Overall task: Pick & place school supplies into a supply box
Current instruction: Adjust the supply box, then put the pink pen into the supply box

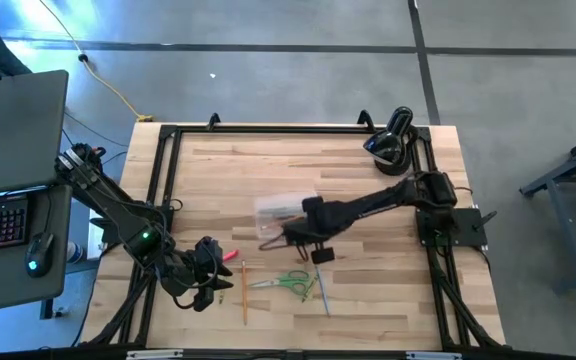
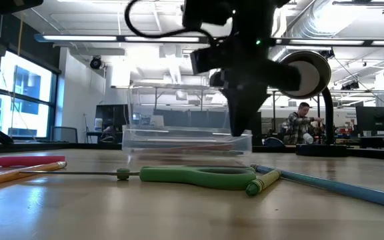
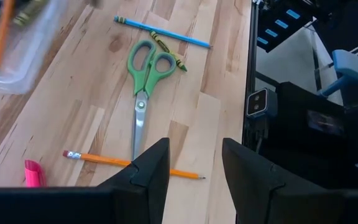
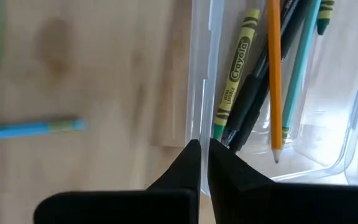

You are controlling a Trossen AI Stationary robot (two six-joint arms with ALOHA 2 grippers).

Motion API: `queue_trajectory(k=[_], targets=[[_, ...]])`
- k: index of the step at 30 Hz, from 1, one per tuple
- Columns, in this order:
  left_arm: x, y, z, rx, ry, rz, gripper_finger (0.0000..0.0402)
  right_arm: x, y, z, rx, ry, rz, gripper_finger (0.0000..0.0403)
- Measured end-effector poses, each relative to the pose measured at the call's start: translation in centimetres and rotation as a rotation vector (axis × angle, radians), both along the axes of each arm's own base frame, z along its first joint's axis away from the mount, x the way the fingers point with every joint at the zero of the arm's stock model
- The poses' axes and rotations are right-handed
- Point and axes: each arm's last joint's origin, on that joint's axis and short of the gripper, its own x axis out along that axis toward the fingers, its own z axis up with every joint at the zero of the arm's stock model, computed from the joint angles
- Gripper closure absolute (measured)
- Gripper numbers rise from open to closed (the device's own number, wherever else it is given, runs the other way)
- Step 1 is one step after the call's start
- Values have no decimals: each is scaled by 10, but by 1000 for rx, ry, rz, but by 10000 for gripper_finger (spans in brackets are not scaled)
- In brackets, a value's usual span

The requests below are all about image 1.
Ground blue-grey metal cart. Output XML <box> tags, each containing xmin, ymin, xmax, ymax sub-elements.
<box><xmin>517</xmin><ymin>124</ymin><xmax>576</xmax><ymax>296</ymax></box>

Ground yellow extension cable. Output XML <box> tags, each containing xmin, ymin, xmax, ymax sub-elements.
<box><xmin>37</xmin><ymin>0</ymin><xmax>154</xmax><ymax>124</ymax></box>

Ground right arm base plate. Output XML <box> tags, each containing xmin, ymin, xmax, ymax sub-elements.
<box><xmin>415</xmin><ymin>207</ymin><xmax>498</xmax><ymax>249</ymax></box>

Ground green-handled scissors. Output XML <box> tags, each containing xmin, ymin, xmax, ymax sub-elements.
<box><xmin>247</xmin><ymin>269</ymin><xmax>312</xmax><ymax>296</ymax></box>

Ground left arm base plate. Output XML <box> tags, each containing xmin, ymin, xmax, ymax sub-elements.
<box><xmin>90</xmin><ymin>202</ymin><xmax>174</xmax><ymax>245</ymax></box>

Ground yellow-green crayon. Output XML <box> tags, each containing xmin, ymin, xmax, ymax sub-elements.
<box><xmin>301</xmin><ymin>276</ymin><xmax>319</xmax><ymax>304</ymax></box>

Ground thin black floor cable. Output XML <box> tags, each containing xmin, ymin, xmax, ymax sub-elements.
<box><xmin>61</xmin><ymin>110</ymin><xmax>130</xmax><ymax>176</ymax></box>

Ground grey side desk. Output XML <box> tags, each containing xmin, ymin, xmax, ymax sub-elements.
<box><xmin>0</xmin><ymin>183</ymin><xmax>73</xmax><ymax>321</ymax></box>

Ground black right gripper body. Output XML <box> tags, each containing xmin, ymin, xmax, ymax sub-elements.
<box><xmin>282</xmin><ymin>199</ymin><xmax>352</xmax><ymax>245</ymax></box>

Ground white panel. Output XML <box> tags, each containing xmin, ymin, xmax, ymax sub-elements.
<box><xmin>87</xmin><ymin>208</ymin><xmax>107</xmax><ymax>261</ymax></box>

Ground silver bracket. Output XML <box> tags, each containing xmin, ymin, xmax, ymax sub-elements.
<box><xmin>126</xmin><ymin>349</ymin><xmax>184</xmax><ymax>360</ymax></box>
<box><xmin>405</xmin><ymin>351</ymin><xmax>462</xmax><ymax>360</ymax></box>

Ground black desk lamp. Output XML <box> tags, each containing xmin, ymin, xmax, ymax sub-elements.
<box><xmin>362</xmin><ymin>105</ymin><xmax>419</xmax><ymax>177</ymax></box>

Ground black aluminium table frame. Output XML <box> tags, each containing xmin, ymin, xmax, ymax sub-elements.
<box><xmin>80</xmin><ymin>123</ymin><xmax>507</xmax><ymax>351</ymax></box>

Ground grey laptop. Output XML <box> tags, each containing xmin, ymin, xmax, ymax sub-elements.
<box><xmin>0</xmin><ymin>69</ymin><xmax>69</xmax><ymax>197</ymax></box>

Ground clear plastic supply box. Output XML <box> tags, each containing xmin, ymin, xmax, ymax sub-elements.
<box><xmin>253</xmin><ymin>192</ymin><xmax>319</xmax><ymax>241</ymax></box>

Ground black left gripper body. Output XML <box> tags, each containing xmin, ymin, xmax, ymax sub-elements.
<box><xmin>160</xmin><ymin>249</ymin><xmax>218</xmax><ymax>299</ymax></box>

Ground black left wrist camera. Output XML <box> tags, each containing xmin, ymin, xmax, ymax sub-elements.
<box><xmin>194</xmin><ymin>236</ymin><xmax>219</xmax><ymax>261</ymax></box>

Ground black computer mouse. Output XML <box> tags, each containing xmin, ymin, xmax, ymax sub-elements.
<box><xmin>24</xmin><ymin>233</ymin><xmax>55</xmax><ymax>280</ymax></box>

